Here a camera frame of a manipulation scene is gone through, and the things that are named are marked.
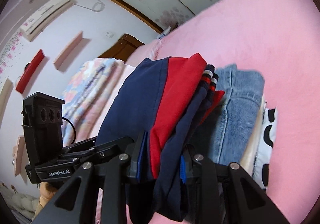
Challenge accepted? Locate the navy red varsity jacket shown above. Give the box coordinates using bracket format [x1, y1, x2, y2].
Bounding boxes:
[96, 54, 224, 223]

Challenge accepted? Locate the person's left hand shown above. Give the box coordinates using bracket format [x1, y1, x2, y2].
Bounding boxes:
[39, 182, 57, 208]

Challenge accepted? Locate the folded cream garment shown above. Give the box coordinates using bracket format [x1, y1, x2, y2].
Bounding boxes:
[240, 96, 266, 176]

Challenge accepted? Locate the folded black white garment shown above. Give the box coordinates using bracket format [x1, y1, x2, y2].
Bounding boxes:
[252, 108, 278, 192]

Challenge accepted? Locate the folded blue fleece garment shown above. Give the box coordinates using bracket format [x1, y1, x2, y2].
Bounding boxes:
[190, 64, 266, 167]

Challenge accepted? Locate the folded pastel floral quilt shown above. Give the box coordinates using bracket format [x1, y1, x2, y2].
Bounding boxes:
[62, 58, 135, 146]

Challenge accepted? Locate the dark wooden headboard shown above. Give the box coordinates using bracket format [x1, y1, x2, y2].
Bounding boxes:
[99, 34, 144, 62]

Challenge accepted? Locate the pink plush bedspread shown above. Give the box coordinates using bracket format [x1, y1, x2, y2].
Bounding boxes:
[125, 0, 320, 224]

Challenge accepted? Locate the black cable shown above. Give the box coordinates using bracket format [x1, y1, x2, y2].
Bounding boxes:
[61, 116, 77, 146]

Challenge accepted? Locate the red wall shelf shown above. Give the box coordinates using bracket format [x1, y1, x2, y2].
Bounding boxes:
[16, 49, 44, 94]

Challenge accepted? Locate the pink wall shelf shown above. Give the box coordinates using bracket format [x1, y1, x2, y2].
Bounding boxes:
[53, 31, 83, 70]

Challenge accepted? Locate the white wall air conditioner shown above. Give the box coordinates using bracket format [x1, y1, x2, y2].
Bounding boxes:
[19, 0, 74, 41]

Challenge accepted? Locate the white wall socket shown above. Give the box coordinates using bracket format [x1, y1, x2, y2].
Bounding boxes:
[105, 31, 115, 39]

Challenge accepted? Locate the white power cord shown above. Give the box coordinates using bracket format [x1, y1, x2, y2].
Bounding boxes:
[75, 0, 106, 13]

